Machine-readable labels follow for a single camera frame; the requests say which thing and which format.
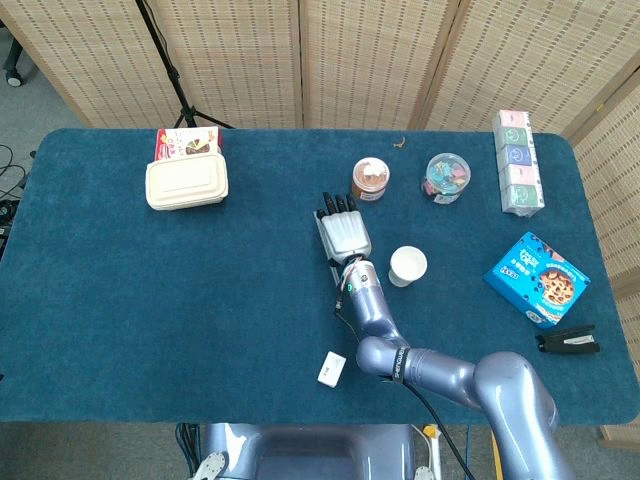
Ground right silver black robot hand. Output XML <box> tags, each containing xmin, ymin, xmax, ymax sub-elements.
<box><xmin>314</xmin><ymin>191</ymin><xmax>374</xmax><ymax>265</ymax></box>

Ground transparent plastic straw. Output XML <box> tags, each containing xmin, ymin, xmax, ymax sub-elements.
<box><xmin>313</xmin><ymin>211</ymin><xmax>343</xmax><ymax>288</ymax></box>

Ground white paper cup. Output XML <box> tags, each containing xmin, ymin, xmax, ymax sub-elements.
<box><xmin>387</xmin><ymin>245</ymin><xmax>430</xmax><ymax>289</ymax></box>

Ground brown jar with clear lid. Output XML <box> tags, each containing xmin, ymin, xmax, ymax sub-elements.
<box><xmin>350</xmin><ymin>156</ymin><xmax>391</xmax><ymax>203</ymax></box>

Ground clear jar of colourful clips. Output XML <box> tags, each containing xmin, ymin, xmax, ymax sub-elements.
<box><xmin>420</xmin><ymin>153</ymin><xmax>472</xmax><ymax>205</ymax></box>

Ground small white rectangular box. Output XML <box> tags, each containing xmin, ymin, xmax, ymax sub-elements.
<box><xmin>316</xmin><ymin>350</ymin><xmax>348</xmax><ymax>388</ymax></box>

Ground cream lidded lunch box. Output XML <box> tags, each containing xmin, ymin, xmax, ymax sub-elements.
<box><xmin>144</xmin><ymin>152</ymin><xmax>230</xmax><ymax>213</ymax></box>

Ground bamboo folding screen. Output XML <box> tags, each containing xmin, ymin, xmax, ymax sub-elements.
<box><xmin>0</xmin><ymin>0</ymin><xmax>640</xmax><ymax>134</ymax></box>
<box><xmin>560</xmin><ymin>64</ymin><xmax>640</xmax><ymax>451</ymax></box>

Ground blue cookie box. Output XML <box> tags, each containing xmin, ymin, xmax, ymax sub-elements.
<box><xmin>482</xmin><ymin>230</ymin><xmax>592</xmax><ymax>330</ymax></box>

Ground pastel tissue pack row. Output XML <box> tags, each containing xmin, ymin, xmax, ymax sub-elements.
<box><xmin>493</xmin><ymin>109</ymin><xmax>546</xmax><ymax>218</ymax></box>

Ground red white snack box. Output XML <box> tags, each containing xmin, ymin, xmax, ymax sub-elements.
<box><xmin>155</xmin><ymin>126</ymin><xmax>224</xmax><ymax>162</ymax></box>

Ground blue table cloth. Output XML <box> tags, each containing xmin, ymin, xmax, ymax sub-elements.
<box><xmin>0</xmin><ymin>127</ymin><xmax>632</xmax><ymax>426</ymax></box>

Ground blue-grey robot torso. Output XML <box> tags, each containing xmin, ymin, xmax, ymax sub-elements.
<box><xmin>192</xmin><ymin>422</ymin><xmax>441</xmax><ymax>480</ymax></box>

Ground white power strip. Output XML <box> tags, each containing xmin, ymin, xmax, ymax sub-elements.
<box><xmin>412</xmin><ymin>423</ymin><xmax>444</xmax><ymax>480</ymax></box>

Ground black tripod stand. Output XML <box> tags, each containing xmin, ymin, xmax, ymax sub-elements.
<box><xmin>134</xmin><ymin>0</ymin><xmax>236</xmax><ymax>130</ymax></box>

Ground black stapler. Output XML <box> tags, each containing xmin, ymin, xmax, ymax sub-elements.
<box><xmin>534</xmin><ymin>324</ymin><xmax>602</xmax><ymax>355</ymax></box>

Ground black office chair base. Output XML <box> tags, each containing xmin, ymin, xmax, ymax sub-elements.
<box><xmin>0</xmin><ymin>24</ymin><xmax>29</xmax><ymax>87</ymax></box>

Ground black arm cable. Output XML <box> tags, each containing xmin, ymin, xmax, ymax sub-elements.
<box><xmin>382</xmin><ymin>372</ymin><xmax>476</xmax><ymax>480</ymax></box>

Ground black cables under table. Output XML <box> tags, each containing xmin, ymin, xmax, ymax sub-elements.
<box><xmin>174</xmin><ymin>422</ymin><xmax>201</xmax><ymax>479</ymax></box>

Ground black floor cables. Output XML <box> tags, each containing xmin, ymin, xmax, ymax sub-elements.
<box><xmin>0</xmin><ymin>143</ymin><xmax>31</xmax><ymax>241</ymax></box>

